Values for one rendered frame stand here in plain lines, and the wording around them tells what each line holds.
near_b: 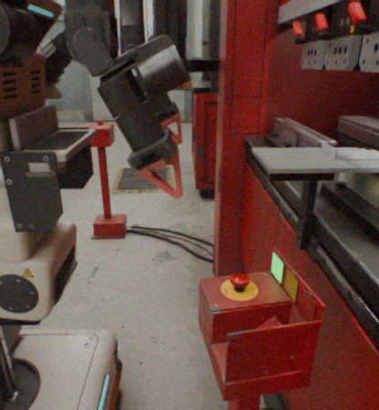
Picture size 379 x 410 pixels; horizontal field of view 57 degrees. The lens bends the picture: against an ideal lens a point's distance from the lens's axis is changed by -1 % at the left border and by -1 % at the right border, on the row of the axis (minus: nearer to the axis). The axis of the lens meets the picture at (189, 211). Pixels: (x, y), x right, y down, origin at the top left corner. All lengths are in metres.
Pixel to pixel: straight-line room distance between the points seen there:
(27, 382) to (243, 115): 1.31
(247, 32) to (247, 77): 0.18
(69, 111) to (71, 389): 7.35
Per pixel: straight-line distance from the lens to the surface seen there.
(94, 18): 0.51
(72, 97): 8.18
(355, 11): 0.92
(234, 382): 0.65
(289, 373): 0.68
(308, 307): 0.64
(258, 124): 1.66
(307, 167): 0.74
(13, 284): 0.85
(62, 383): 1.26
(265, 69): 1.64
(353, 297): 0.71
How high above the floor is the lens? 1.19
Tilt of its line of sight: 23 degrees down
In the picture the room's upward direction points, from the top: straight up
